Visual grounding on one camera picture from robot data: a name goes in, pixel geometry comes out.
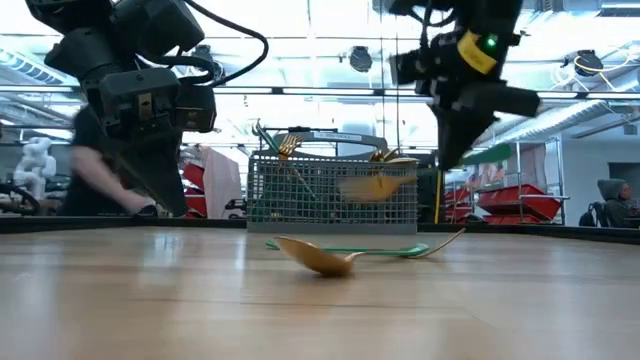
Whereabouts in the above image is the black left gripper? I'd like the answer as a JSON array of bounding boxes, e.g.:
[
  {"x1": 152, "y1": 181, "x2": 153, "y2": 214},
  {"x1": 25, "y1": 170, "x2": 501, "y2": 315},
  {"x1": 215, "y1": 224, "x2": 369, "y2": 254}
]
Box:
[{"x1": 82, "y1": 67, "x2": 219, "y2": 217}]

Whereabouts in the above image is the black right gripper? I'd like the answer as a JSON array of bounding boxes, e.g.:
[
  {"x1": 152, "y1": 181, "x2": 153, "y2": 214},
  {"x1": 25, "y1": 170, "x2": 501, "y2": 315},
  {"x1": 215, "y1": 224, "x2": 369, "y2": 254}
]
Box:
[{"x1": 429, "y1": 29, "x2": 541, "y2": 171}]

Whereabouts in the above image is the gold knife green handle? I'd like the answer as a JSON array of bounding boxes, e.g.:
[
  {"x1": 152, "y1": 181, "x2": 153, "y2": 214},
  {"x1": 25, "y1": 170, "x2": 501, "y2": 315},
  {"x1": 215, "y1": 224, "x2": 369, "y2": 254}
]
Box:
[{"x1": 251, "y1": 118, "x2": 280, "y2": 154}]

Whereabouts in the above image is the gold fork green handle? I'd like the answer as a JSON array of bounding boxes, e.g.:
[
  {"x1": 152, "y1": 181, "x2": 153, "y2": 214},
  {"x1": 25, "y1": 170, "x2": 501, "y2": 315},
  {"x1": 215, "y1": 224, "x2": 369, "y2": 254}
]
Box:
[
  {"x1": 263, "y1": 227, "x2": 467, "y2": 260},
  {"x1": 276, "y1": 132, "x2": 305, "y2": 161}
]

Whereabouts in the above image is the grey plastic silverware basket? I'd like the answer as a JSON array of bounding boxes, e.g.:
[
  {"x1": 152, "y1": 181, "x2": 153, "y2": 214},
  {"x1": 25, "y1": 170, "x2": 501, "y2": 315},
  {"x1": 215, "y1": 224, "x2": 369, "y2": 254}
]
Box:
[{"x1": 245, "y1": 127, "x2": 421, "y2": 235}]

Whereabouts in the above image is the red plastic storage bin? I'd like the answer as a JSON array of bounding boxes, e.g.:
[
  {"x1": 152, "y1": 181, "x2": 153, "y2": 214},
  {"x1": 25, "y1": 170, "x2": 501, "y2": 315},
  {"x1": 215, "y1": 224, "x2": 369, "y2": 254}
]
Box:
[
  {"x1": 477, "y1": 183, "x2": 562, "y2": 225},
  {"x1": 182, "y1": 162, "x2": 207, "y2": 217}
]

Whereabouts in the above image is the white hanging cloth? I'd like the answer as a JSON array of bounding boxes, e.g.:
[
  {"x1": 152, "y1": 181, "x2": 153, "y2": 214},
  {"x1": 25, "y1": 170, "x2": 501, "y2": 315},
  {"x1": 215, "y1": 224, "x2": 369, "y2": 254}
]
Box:
[{"x1": 202, "y1": 147, "x2": 243, "y2": 220}]

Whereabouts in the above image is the black cabinet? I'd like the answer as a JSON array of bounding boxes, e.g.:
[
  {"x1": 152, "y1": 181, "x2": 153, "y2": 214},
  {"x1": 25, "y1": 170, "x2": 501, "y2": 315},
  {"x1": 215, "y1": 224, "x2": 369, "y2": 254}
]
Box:
[{"x1": 418, "y1": 164, "x2": 441, "y2": 225}]

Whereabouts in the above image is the person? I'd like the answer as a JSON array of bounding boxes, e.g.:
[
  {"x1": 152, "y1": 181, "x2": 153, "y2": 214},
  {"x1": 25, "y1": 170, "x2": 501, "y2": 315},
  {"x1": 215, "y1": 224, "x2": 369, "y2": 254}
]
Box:
[
  {"x1": 58, "y1": 103, "x2": 160, "y2": 219},
  {"x1": 579, "y1": 178, "x2": 640, "y2": 229}
]

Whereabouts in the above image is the yellow tape label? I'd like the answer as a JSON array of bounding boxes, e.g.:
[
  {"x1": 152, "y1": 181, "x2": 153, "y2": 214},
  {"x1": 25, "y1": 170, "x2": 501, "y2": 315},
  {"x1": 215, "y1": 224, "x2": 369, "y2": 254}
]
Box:
[{"x1": 456, "y1": 29, "x2": 499, "y2": 76}]

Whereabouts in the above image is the black round ceiling fixture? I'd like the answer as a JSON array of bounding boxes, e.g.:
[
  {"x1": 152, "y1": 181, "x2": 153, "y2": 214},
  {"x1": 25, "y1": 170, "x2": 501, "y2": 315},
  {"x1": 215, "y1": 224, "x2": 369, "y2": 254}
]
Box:
[
  {"x1": 348, "y1": 45, "x2": 375, "y2": 75},
  {"x1": 573, "y1": 48, "x2": 604, "y2": 78}
]

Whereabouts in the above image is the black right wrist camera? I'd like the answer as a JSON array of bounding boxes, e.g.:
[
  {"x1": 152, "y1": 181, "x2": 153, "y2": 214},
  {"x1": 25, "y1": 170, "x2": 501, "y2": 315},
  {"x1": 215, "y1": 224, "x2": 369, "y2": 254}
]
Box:
[{"x1": 388, "y1": 47, "x2": 434, "y2": 87}]

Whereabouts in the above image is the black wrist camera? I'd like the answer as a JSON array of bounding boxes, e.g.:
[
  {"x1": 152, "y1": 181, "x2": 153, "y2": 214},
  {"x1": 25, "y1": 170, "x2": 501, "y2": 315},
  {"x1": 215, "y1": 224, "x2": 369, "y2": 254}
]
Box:
[
  {"x1": 388, "y1": 47, "x2": 434, "y2": 87},
  {"x1": 110, "y1": 0, "x2": 207, "y2": 60}
]

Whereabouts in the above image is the black aluminium table frame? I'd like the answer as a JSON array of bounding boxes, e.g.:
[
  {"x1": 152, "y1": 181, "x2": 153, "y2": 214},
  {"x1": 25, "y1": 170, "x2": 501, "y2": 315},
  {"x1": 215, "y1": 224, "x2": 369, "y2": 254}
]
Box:
[{"x1": 0, "y1": 214, "x2": 640, "y2": 246}]

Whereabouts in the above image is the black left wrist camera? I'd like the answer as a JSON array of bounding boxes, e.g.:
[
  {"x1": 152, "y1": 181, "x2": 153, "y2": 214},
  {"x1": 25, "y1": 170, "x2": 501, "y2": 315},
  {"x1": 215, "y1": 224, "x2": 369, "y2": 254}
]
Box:
[{"x1": 110, "y1": 0, "x2": 207, "y2": 60}]

